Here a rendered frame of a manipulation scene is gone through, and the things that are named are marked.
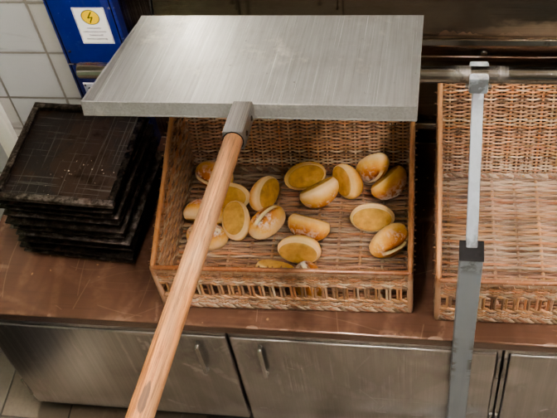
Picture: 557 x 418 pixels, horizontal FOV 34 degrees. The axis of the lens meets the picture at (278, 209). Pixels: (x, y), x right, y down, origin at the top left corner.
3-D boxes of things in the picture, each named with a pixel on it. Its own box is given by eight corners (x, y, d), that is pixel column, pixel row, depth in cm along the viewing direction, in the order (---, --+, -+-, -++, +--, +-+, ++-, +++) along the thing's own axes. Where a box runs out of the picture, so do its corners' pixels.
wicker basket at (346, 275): (194, 145, 231) (171, 65, 210) (418, 145, 223) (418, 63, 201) (160, 309, 202) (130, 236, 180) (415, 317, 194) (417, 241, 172)
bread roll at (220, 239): (232, 231, 212) (228, 217, 207) (225, 255, 208) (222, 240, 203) (191, 227, 214) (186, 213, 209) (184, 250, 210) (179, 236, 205)
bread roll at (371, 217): (349, 206, 204) (350, 199, 209) (350, 233, 205) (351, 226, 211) (394, 205, 202) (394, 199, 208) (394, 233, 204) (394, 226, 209)
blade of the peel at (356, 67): (417, 121, 142) (417, 106, 140) (83, 115, 151) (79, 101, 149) (423, 16, 170) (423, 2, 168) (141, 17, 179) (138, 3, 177)
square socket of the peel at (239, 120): (245, 150, 139) (244, 132, 137) (222, 149, 140) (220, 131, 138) (256, 118, 146) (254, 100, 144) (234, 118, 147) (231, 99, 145)
